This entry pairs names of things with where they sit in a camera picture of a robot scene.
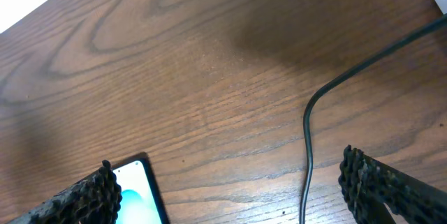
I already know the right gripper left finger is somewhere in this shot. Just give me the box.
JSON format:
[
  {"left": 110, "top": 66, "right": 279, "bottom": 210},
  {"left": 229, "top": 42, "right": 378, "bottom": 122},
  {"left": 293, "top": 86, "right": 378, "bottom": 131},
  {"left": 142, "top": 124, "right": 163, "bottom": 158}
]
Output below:
[{"left": 11, "top": 160, "right": 122, "bottom": 224}]

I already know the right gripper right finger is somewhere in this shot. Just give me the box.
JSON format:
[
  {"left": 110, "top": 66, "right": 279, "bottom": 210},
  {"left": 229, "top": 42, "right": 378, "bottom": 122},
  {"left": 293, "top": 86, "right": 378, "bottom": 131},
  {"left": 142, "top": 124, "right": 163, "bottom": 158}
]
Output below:
[{"left": 338, "top": 145, "right": 446, "bottom": 224}]

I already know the blue Galaxy smartphone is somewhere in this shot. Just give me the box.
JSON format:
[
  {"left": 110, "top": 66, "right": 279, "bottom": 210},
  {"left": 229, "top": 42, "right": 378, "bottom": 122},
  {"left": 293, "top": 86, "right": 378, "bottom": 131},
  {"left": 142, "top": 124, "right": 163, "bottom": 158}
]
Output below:
[{"left": 112, "top": 156, "right": 170, "bottom": 224}]

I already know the black charging cable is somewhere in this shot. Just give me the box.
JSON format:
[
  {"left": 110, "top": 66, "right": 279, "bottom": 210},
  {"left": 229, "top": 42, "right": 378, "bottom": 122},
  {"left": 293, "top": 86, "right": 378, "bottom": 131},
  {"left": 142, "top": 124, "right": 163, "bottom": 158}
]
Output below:
[{"left": 299, "top": 13, "right": 447, "bottom": 224}]

